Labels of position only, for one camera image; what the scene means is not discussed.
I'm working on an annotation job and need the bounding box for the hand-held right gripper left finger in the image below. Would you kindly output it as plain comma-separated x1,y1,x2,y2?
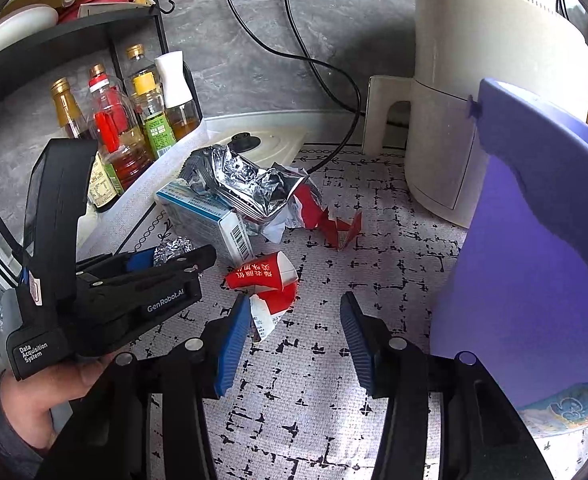
36,294,253,480

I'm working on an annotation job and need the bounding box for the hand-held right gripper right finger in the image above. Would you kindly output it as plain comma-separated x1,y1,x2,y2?
340,291,555,480

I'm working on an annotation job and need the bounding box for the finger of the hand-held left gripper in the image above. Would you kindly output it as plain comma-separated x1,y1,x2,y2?
139,245,217,282
76,247,157,275

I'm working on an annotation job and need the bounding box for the foil ball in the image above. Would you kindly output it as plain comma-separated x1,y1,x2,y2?
155,237,195,266

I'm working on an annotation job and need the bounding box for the blue white carton box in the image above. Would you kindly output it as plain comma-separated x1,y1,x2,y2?
155,180,255,266

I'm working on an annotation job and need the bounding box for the crushed red paper carton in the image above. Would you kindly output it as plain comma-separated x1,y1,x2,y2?
224,251,300,343

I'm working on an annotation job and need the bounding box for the white paper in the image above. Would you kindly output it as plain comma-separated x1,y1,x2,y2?
261,205,297,243

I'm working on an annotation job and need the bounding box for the silver foil snack wrapper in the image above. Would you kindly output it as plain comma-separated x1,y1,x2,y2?
179,144,309,226

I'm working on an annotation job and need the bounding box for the torn red paper piece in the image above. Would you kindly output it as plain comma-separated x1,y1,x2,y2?
294,185,364,252

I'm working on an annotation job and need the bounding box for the purple plastic bucket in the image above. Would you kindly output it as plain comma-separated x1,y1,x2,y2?
429,77,588,466

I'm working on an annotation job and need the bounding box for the person's left hand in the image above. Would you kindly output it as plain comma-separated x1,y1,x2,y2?
0,352,107,453

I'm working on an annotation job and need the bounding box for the white plastic tray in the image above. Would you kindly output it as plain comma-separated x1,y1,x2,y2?
76,115,210,261

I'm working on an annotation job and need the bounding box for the white black patterned table mat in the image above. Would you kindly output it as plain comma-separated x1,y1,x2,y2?
76,145,588,480

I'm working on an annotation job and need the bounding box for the red cap oil bottle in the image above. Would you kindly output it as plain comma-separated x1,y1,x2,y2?
86,64,155,193

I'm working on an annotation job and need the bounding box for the yellow cap green label bottle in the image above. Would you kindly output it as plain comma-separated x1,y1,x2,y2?
133,72,177,161

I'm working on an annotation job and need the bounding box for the cream induction cooker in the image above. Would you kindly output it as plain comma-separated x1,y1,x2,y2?
201,127,307,171

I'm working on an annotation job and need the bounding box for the dark sauce bottle gold cap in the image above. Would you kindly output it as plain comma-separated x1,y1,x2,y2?
50,77,125,211

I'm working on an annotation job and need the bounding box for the white top oil dispenser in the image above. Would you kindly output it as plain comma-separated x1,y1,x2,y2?
154,51,202,138

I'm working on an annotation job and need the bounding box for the gold cap clear bottle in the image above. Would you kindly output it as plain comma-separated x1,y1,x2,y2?
125,44,150,81

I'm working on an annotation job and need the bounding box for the black corner rack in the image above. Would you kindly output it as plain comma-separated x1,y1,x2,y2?
0,2,175,261

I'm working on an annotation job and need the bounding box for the shallow white bowl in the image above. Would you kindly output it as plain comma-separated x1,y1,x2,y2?
0,5,59,68

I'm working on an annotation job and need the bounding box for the red plastic container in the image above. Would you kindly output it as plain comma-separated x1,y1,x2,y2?
56,0,137,23

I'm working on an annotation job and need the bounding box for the white air fryer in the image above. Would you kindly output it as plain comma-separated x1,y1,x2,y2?
363,0,588,231

